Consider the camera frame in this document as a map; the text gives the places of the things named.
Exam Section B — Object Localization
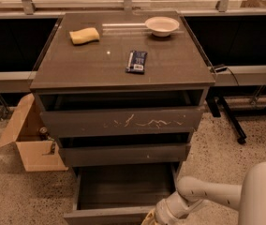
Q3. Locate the cardboard box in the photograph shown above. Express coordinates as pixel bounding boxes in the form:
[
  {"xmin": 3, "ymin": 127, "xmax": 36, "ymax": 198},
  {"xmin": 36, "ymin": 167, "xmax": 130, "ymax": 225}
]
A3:
[{"xmin": 0, "ymin": 94, "xmax": 68, "ymax": 172}]

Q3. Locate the grey bottom drawer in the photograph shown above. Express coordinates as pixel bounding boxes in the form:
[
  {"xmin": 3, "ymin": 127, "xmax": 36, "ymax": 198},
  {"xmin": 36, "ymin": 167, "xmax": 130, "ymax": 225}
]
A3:
[{"xmin": 64, "ymin": 162, "xmax": 179, "ymax": 225}]

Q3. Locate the grey drawer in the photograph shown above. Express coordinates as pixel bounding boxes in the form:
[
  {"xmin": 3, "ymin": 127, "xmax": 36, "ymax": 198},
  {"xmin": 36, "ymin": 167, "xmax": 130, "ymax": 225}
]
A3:
[
  {"xmin": 37, "ymin": 89, "xmax": 205, "ymax": 138},
  {"xmin": 64, "ymin": 162, "xmax": 179, "ymax": 225},
  {"xmin": 59, "ymin": 132, "xmax": 192, "ymax": 167}
]

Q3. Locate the grey top drawer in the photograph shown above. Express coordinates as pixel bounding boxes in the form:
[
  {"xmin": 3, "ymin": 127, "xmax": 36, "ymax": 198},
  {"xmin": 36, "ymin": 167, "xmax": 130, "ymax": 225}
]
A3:
[{"xmin": 37, "ymin": 89, "xmax": 205, "ymax": 138}]

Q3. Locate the grey middle drawer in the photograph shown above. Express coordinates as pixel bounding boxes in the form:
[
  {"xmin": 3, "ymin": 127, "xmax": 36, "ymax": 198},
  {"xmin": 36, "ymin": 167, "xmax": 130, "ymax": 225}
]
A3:
[{"xmin": 59, "ymin": 132, "xmax": 192, "ymax": 167}]

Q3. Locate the blue snack packet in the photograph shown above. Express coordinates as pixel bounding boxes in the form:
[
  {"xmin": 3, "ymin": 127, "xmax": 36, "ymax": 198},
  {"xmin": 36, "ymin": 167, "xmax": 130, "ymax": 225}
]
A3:
[{"xmin": 126, "ymin": 51, "xmax": 147, "ymax": 74}]

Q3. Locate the grey drawer cabinet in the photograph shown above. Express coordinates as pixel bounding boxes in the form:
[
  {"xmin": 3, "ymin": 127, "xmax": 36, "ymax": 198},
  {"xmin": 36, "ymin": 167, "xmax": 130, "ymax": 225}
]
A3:
[{"xmin": 29, "ymin": 10, "xmax": 216, "ymax": 180}]

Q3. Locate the black wheeled stand leg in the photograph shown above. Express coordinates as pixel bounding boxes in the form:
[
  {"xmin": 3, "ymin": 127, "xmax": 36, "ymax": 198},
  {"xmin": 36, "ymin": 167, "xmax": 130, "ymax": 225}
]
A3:
[{"xmin": 206, "ymin": 90, "xmax": 246, "ymax": 144}]

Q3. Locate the can in cardboard box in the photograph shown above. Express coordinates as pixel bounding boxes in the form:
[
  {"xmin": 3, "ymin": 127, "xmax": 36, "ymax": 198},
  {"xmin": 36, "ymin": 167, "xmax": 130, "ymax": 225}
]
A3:
[{"xmin": 39, "ymin": 127, "xmax": 50, "ymax": 141}]

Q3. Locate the yellow sponge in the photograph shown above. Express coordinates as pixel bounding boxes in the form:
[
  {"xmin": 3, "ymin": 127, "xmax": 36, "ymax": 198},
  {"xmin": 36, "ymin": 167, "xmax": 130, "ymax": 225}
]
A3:
[{"xmin": 69, "ymin": 27, "xmax": 99, "ymax": 45}]

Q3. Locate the black power adapter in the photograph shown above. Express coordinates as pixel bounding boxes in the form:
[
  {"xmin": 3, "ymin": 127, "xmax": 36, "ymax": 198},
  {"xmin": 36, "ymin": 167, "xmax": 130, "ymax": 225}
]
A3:
[{"xmin": 211, "ymin": 64, "xmax": 228, "ymax": 73}]

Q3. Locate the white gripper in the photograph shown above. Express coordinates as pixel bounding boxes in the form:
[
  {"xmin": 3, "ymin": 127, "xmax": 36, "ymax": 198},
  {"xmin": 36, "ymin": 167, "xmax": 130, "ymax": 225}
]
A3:
[{"xmin": 141, "ymin": 192, "xmax": 202, "ymax": 225}]

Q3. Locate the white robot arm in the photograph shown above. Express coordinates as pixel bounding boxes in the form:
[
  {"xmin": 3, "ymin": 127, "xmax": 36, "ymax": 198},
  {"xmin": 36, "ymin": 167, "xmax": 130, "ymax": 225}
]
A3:
[{"xmin": 141, "ymin": 162, "xmax": 266, "ymax": 225}]

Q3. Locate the white bowl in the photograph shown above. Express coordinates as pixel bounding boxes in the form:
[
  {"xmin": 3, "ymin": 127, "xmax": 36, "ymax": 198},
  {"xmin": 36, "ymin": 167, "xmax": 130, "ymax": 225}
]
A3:
[{"xmin": 145, "ymin": 17, "xmax": 180, "ymax": 38}]

